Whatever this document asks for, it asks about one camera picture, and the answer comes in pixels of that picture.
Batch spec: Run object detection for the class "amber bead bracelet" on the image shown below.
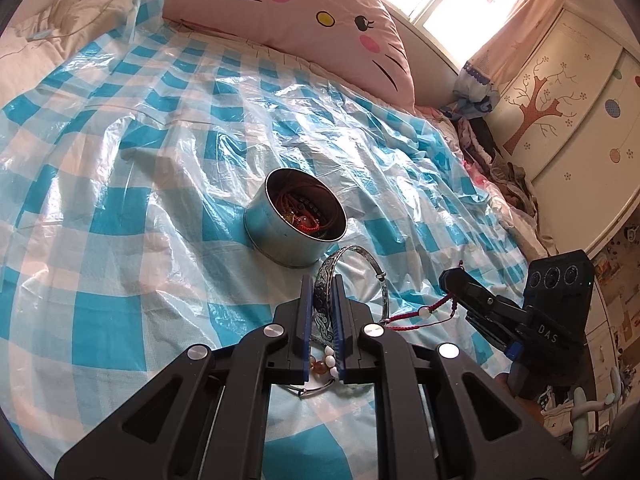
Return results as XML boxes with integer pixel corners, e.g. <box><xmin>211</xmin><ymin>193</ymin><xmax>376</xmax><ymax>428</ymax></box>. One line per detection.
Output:
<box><xmin>308</xmin><ymin>353</ymin><xmax>339</xmax><ymax>386</ymax></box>

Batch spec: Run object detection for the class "pile of clothes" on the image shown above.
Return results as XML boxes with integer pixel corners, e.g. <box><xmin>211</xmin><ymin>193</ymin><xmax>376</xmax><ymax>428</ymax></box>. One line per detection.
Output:
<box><xmin>434</xmin><ymin>110</ymin><xmax>554</xmax><ymax>261</ymax></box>

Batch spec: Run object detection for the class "white wardrobe with tree decal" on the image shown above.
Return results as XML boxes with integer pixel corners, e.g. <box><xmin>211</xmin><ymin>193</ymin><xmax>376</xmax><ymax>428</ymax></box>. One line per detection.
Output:
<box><xmin>487</xmin><ymin>11</ymin><xmax>639</xmax><ymax>254</ymax></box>

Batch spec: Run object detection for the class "round silver metal tin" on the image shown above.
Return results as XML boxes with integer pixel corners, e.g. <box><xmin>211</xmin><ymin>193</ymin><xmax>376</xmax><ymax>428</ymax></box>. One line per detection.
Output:
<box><xmin>243</xmin><ymin>168</ymin><xmax>347</xmax><ymax>268</ymax></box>

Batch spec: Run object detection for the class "pink cat face pillow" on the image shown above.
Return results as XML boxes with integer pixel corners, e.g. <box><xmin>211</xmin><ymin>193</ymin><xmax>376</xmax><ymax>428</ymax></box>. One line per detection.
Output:
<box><xmin>164</xmin><ymin>0</ymin><xmax>416</xmax><ymax>110</ymax></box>

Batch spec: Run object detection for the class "blue white checkered plastic sheet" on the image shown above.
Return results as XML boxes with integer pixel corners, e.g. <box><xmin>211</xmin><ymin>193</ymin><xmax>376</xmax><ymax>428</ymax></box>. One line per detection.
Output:
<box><xmin>1</xmin><ymin>0</ymin><xmax>527</xmax><ymax>471</ymax></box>

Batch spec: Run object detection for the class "red cord white bead bracelet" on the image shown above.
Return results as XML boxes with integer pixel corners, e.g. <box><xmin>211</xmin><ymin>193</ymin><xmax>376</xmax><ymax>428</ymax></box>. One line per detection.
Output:
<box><xmin>380</xmin><ymin>260</ymin><xmax>467</xmax><ymax>332</ymax></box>

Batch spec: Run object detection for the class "pink patterned curtain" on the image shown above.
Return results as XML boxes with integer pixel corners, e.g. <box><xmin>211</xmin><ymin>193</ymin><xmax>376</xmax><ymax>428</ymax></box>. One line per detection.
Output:
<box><xmin>440</xmin><ymin>0</ymin><xmax>565</xmax><ymax>120</ymax></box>

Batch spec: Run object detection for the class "cream quilted duvet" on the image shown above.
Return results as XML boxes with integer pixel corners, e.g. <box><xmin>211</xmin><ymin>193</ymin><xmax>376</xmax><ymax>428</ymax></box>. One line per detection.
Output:
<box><xmin>1</xmin><ymin>0</ymin><xmax>134</xmax><ymax>89</ymax></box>

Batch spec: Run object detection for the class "engraved silver bangle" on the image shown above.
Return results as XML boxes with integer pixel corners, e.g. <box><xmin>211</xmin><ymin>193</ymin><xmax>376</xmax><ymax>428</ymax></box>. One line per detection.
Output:
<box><xmin>283</xmin><ymin>245</ymin><xmax>390</xmax><ymax>399</ymax></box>

